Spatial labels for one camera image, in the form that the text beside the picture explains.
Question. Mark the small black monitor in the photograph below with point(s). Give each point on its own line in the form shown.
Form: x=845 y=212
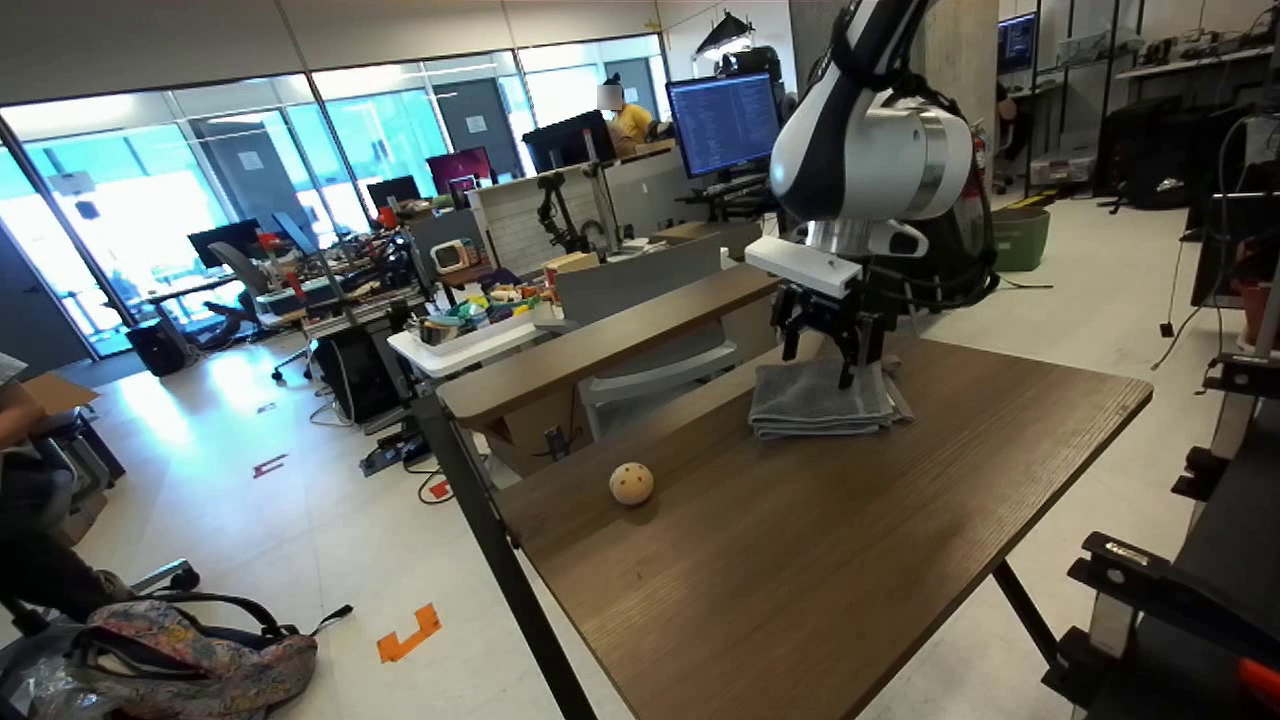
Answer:
x=393 y=191

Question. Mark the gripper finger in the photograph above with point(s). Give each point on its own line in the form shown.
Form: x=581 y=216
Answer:
x=789 y=338
x=856 y=360

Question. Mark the black lamp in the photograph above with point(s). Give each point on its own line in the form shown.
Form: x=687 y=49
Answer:
x=725 y=35

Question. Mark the white tray of items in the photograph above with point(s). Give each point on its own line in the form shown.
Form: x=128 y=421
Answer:
x=470 y=335

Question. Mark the grey towel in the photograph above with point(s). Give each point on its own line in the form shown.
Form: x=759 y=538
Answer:
x=815 y=405

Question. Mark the person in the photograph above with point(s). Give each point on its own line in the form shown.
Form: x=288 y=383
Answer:
x=40 y=520
x=632 y=122

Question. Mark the shelf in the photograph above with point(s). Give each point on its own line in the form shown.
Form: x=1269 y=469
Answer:
x=1180 y=70

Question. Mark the cardboard box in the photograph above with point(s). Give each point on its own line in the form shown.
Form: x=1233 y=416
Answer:
x=570 y=266

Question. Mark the monitor with lit screen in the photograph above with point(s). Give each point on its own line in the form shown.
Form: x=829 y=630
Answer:
x=724 y=122

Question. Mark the dark monitor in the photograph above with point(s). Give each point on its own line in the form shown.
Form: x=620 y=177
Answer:
x=1228 y=245

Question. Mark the monitor with blue screen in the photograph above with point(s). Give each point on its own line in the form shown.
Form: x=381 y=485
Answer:
x=1017 y=42

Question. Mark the power strip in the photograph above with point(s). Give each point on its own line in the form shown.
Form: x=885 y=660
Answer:
x=392 y=452

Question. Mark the round tan cookie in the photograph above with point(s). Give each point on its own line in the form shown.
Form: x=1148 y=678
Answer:
x=632 y=484

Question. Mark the green bin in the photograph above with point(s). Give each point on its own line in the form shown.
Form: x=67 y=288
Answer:
x=1020 y=240

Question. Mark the office chair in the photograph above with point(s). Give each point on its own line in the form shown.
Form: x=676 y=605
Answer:
x=240 y=290

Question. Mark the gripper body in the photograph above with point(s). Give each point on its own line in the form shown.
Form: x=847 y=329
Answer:
x=845 y=312

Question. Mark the red monitor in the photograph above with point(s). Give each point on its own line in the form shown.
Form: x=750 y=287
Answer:
x=460 y=168

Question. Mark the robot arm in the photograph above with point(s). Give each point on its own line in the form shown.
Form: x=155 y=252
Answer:
x=870 y=150

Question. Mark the fire extinguisher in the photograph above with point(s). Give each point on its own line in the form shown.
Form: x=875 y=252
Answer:
x=973 y=180

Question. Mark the brown wooden side table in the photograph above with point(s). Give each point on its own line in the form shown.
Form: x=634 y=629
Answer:
x=600 y=345

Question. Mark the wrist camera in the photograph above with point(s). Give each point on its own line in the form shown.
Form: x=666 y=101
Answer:
x=800 y=262

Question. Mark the colourful patterned backpack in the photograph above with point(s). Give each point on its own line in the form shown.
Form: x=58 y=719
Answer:
x=190 y=660

